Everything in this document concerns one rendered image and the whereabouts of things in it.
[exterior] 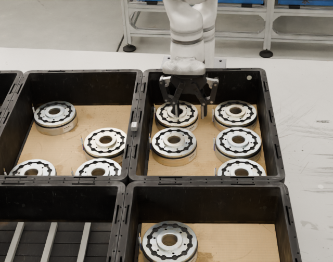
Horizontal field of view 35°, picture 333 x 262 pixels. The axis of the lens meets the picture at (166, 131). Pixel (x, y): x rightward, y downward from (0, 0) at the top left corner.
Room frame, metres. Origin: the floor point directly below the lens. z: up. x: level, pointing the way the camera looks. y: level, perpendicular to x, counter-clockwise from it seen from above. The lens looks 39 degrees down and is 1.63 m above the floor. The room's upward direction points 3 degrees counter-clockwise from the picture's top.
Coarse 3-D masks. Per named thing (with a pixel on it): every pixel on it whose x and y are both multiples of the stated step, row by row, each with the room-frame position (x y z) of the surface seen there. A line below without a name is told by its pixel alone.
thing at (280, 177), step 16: (144, 80) 1.07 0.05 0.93; (144, 96) 1.00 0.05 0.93; (272, 112) 0.92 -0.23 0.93; (272, 128) 0.86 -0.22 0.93; (272, 144) 0.81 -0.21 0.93; (144, 176) 0.74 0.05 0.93; (160, 176) 0.73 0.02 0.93; (176, 176) 0.73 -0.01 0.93; (192, 176) 0.73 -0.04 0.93; (208, 176) 0.73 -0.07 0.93; (224, 176) 0.73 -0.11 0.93; (240, 176) 0.72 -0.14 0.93; (256, 176) 0.72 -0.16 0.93; (272, 176) 0.72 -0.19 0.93
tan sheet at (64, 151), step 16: (80, 112) 1.09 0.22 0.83; (96, 112) 1.09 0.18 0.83; (112, 112) 1.08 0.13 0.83; (128, 112) 1.08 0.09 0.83; (32, 128) 1.03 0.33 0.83; (80, 128) 1.02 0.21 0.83; (96, 128) 1.02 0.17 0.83; (32, 144) 0.97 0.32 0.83; (48, 144) 0.97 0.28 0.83; (64, 144) 0.97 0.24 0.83; (80, 144) 0.96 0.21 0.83; (48, 160) 0.91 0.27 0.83; (64, 160) 0.91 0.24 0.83; (80, 160) 0.91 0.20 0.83
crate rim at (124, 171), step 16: (16, 96) 1.03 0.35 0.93; (0, 128) 0.91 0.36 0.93; (128, 128) 0.89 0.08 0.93; (128, 144) 0.84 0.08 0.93; (128, 160) 0.79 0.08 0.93; (0, 176) 0.76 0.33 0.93; (16, 176) 0.76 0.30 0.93; (32, 176) 0.75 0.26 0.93; (48, 176) 0.75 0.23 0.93; (64, 176) 0.75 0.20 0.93; (80, 176) 0.75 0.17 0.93; (96, 176) 0.74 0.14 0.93; (112, 176) 0.74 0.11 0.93; (128, 176) 0.75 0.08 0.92
